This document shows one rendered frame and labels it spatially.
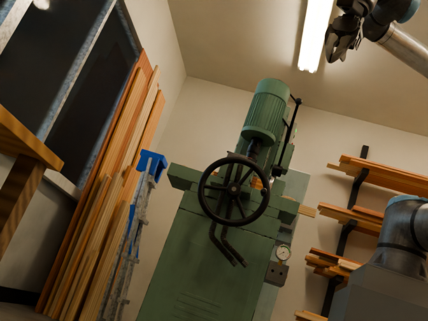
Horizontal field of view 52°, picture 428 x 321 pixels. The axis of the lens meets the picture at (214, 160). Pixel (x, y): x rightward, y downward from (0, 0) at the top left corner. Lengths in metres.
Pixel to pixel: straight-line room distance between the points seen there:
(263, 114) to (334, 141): 2.64
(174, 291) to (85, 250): 1.39
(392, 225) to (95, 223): 2.15
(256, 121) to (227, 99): 2.78
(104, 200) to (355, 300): 2.20
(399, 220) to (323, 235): 2.93
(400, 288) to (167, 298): 0.91
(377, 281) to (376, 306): 0.07
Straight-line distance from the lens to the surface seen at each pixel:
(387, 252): 1.50
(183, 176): 1.96
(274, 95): 2.22
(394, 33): 1.62
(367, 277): 1.39
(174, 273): 1.88
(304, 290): 4.32
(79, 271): 3.15
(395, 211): 1.54
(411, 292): 1.42
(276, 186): 2.28
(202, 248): 1.88
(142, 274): 4.44
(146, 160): 2.82
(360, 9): 1.35
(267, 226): 1.90
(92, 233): 3.17
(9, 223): 0.95
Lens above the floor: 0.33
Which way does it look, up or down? 19 degrees up
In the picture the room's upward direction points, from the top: 20 degrees clockwise
